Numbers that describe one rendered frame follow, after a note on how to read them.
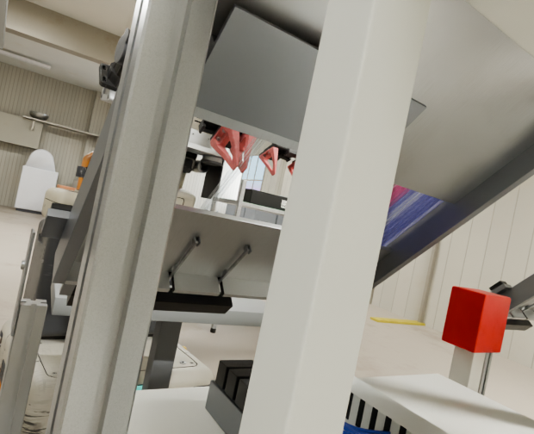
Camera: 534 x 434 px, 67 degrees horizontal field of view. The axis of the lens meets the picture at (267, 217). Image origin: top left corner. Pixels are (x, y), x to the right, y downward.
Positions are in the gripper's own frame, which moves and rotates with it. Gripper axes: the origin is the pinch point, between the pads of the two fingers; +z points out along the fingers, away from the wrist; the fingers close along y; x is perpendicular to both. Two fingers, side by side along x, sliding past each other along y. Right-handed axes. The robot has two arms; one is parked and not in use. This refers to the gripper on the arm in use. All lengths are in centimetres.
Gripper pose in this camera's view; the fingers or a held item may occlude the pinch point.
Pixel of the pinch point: (239, 165)
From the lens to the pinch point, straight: 65.5
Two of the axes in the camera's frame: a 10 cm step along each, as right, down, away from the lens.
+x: -5.6, 5.0, 6.6
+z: 1.6, 8.5, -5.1
